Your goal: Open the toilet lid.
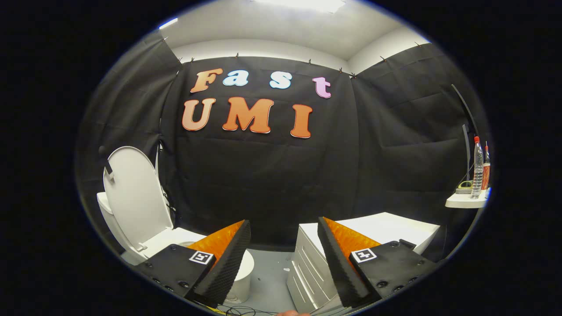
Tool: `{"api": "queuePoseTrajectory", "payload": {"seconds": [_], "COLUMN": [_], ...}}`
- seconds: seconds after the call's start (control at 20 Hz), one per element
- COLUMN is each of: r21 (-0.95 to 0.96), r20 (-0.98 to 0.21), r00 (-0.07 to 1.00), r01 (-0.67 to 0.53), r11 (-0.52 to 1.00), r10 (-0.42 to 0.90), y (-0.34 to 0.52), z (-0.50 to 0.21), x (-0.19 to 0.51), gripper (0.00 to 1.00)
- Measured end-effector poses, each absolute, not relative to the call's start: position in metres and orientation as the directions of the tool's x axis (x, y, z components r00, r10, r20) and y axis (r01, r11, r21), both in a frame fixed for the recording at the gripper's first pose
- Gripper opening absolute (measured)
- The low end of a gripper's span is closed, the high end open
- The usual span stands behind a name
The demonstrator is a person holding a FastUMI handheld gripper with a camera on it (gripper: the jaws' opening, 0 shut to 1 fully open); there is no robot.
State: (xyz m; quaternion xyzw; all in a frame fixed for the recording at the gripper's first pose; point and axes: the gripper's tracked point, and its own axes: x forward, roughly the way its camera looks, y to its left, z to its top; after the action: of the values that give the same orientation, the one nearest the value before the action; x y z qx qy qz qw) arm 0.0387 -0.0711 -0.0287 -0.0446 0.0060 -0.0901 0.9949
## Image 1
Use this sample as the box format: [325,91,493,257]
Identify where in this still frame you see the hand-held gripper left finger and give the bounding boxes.
[133,219,252,309]

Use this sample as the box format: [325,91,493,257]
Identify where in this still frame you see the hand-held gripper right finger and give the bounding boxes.
[317,216,440,309]

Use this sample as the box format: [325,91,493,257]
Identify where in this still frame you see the white toilet lid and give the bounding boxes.
[103,146,174,251]

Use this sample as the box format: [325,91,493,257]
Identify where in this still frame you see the white toilet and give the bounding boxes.
[96,191,256,305]

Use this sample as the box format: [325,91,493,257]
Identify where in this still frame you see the white toilet seat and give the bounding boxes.
[141,227,208,259]

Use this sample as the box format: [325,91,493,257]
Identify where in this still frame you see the black tab on lid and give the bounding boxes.
[98,147,115,181]

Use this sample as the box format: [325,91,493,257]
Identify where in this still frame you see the white drawer cabinet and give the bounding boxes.
[286,212,441,314]

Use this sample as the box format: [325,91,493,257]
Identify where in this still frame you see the black backdrop cloth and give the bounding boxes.
[75,32,489,265]

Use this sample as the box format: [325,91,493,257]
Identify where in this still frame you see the clear plastic water bottle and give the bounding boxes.
[470,136,484,199]

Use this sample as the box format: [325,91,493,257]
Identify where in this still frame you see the red label plastic bottle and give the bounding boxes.
[482,141,491,190]

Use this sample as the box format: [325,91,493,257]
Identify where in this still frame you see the thin black curved rod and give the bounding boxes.
[451,84,479,137]

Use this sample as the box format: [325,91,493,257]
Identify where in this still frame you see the white wall shelf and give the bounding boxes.
[445,188,490,209]

